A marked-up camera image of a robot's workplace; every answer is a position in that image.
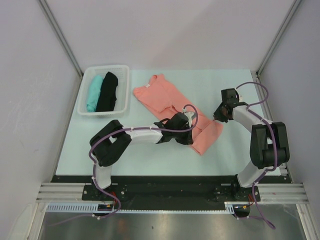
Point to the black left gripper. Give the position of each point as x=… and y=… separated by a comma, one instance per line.
x=187, y=140

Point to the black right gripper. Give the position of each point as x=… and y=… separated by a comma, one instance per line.
x=219, y=116

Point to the salmon pink polo shirt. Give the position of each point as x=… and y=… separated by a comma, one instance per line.
x=163, y=100

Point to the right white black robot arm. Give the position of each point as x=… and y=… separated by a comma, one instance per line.
x=269, y=147

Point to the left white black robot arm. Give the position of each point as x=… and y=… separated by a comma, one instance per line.
x=109, y=144

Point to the rolled black t shirt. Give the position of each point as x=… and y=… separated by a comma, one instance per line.
x=107, y=98

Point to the white plastic basket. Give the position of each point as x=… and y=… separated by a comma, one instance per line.
x=122, y=72

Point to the rolled teal t shirt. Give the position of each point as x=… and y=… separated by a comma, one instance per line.
x=93, y=94

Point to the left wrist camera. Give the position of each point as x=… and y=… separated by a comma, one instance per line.
x=190, y=117

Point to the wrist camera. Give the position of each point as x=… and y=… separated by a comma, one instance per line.
x=231, y=98
x=190, y=117

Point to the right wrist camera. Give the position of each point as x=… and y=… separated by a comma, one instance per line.
x=231, y=98

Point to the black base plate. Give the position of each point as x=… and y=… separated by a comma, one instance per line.
x=170, y=192

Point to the white slotted cable duct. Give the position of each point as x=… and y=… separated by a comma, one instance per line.
x=104, y=208

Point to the right aluminium corner post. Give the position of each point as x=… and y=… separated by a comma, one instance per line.
x=279, y=35

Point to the aluminium corner post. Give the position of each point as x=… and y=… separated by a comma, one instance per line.
x=279, y=35
x=49, y=15

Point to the left aluminium corner post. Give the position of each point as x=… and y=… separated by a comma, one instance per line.
x=49, y=15

